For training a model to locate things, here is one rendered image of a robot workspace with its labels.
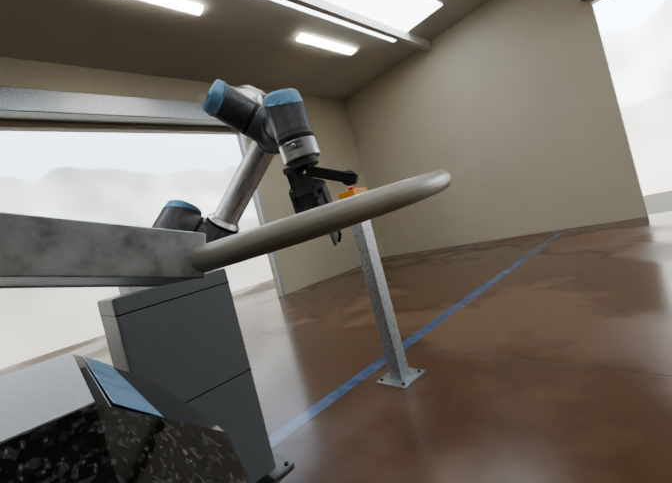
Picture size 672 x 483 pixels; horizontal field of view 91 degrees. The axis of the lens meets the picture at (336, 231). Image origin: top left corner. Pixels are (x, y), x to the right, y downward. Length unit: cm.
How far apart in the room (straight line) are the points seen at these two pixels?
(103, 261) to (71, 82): 577
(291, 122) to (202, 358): 96
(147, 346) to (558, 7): 659
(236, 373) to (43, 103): 466
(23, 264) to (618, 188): 630
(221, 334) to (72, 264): 110
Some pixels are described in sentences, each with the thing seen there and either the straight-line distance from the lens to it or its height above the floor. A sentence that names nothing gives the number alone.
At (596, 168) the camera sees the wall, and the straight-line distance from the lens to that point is 633.
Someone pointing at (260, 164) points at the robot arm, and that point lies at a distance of 147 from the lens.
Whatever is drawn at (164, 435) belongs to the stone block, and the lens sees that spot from 32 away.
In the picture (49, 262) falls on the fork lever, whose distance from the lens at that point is 36.
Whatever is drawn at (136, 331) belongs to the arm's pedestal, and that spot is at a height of 72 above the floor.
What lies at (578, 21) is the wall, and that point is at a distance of 664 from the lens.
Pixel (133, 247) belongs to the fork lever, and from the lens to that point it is 37.
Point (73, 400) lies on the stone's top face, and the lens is 33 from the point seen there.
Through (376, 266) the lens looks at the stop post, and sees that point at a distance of 184.
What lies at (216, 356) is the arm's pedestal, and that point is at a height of 53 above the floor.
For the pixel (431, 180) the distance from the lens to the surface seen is 42.
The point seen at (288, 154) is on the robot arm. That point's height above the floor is 107.
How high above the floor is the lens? 88
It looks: level
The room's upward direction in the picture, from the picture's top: 15 degrees counter-clockwise
